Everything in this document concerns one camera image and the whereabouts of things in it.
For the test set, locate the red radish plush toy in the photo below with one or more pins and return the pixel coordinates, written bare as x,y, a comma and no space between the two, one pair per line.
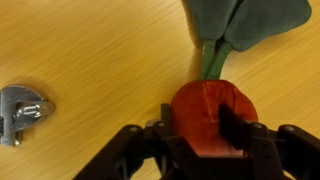
224,26

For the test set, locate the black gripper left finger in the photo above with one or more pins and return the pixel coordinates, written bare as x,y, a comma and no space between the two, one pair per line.
165,123

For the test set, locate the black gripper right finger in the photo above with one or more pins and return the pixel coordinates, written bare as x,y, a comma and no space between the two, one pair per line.
234,129

